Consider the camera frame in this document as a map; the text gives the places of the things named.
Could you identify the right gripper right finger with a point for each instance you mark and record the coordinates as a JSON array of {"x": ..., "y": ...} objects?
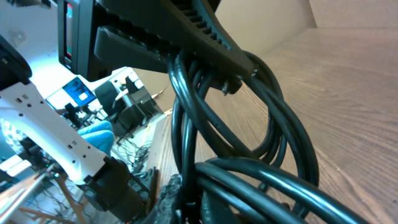
[{"x": 214, "y": 211}]

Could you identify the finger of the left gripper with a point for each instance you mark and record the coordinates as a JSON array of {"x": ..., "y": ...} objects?
[{"x": 164, "y": 25}]

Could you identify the cardboard backdrop panel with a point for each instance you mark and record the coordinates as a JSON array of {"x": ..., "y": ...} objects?
[{"x": 322, "y": 52}]

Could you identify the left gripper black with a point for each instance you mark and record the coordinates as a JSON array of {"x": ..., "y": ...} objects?
[{"x": 97, "y": 37}]

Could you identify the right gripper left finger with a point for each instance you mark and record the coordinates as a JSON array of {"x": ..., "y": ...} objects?
[{"x": 168, "y": 208}]

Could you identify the black office chair background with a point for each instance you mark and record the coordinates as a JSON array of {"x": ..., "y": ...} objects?
[{"x": 106, "y": 95}]

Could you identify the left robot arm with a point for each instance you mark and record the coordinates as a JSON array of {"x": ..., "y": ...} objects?
[{"x": 92, "y": 170}]

